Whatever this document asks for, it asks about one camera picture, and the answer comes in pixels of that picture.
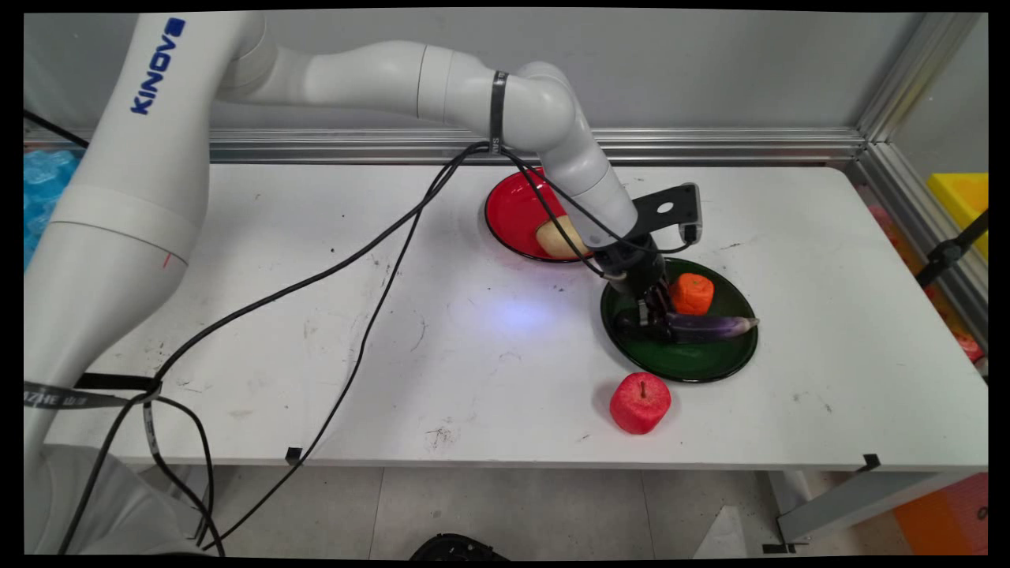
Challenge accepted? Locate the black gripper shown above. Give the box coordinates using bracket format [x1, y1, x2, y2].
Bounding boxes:
[593, 233, 680, 345]

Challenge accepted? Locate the purple eggplant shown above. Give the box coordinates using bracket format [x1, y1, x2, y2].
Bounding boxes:
[615, 312, 761, 345]

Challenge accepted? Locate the orange carrot chunk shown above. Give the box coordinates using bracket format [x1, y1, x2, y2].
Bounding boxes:
[669, 273, 715, 316]

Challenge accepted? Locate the dark green plate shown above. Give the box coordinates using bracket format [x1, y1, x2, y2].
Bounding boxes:
[600, 257, 760, 385]

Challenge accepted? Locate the red apple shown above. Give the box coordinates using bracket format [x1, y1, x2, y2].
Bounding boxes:
[610, 372, 673, 435]

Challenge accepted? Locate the yellow potato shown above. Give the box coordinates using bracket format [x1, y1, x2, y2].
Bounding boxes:
[536, 217, 593, 261]

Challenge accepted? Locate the red bowl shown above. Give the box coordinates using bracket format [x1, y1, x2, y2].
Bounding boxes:
[484, 167, 600, 263]

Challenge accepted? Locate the white table leg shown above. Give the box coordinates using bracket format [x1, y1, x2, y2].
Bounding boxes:
[761, 471, 967, 553]

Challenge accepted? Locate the black stand clamp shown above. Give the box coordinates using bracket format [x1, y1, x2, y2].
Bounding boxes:
[915, 209, 989, 289]

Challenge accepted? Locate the black round object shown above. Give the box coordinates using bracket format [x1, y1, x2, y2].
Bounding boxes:
[409, 533, 510, 561]

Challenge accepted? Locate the yellow plastic box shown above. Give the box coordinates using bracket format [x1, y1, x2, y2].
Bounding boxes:
[926, 174, 989, 261]

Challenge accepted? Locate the orange box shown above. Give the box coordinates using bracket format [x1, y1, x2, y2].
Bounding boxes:
[892, 473, 989, 555]

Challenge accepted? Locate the blue bubble foam sheet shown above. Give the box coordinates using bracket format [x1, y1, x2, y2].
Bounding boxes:
[24, 150, 84, 269]

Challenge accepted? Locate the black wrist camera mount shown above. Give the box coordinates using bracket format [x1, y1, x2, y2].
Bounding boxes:
[631, 183, 703, 247]

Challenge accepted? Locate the aluminium frame rail long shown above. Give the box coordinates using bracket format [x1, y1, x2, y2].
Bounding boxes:
[24, 129, 869, 166]

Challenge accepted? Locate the black velcro cable strap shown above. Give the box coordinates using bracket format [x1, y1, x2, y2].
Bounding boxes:
[488, 70, 511, 153]
[24, 373, 165, 460]

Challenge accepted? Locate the aluminium frame rail short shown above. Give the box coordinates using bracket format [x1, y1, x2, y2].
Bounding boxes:
[848, 142, 989, 352]

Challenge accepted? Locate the black camera cable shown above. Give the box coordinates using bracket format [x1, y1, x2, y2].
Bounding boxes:
[197, 142, 703, 553]

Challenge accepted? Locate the aluminium frame post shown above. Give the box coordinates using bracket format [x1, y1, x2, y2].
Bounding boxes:
[856, 12, 983, 144]

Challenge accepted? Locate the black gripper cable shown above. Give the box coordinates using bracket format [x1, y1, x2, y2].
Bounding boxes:
[59, 142, 632, 553]

